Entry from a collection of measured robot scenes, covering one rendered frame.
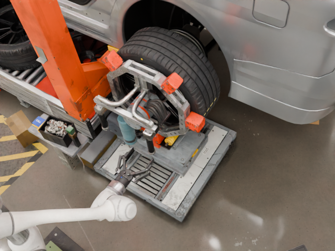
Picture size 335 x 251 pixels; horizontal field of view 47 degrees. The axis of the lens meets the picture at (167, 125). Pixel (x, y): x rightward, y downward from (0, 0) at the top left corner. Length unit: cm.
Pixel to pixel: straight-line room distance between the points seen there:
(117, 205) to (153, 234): 101
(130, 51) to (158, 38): 17
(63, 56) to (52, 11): 28
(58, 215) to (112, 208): 24
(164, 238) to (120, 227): 33
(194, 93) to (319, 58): 65
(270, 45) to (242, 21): 18
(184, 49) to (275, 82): 52
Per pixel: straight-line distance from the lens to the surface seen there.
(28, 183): 321
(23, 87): 328
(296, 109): 223
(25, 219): 181
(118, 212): 182
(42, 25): 211
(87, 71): 254
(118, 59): 221
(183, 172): 278
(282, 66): 204
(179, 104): 206
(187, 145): 282
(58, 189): 310
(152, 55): 206
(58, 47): 224
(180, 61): 207
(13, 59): 348
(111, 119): 281
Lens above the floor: 263
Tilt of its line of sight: 55 degrees down
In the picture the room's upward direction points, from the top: 8 degrees counter-clockwise
